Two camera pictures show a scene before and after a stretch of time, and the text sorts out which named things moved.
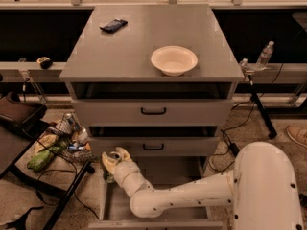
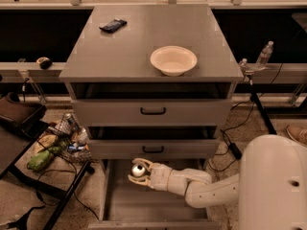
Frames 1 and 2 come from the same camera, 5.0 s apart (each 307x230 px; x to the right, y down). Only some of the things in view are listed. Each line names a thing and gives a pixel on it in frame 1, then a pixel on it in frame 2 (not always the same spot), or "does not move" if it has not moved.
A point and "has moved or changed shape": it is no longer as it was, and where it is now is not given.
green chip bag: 41,158 does not move
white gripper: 122,169 → 158,176
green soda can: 108,176 has moved or changed shape
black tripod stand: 255,98 does not move
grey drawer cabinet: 154,80 does not move
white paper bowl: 174,60 does not move
